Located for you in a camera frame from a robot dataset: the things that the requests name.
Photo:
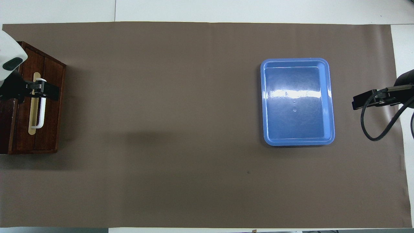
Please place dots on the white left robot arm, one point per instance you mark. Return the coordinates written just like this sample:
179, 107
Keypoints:
11, 45

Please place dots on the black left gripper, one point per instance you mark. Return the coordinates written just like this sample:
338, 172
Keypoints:
13, 87

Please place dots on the blue plastic tray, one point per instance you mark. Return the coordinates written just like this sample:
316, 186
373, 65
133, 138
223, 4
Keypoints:
297, 123

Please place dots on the dark wooden cabinet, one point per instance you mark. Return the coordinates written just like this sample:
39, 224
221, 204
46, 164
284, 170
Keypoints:
51, 129

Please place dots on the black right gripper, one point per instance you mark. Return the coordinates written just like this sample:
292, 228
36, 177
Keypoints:
406, 77

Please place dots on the brown table mat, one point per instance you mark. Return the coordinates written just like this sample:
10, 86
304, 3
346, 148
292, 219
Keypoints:
194, 181

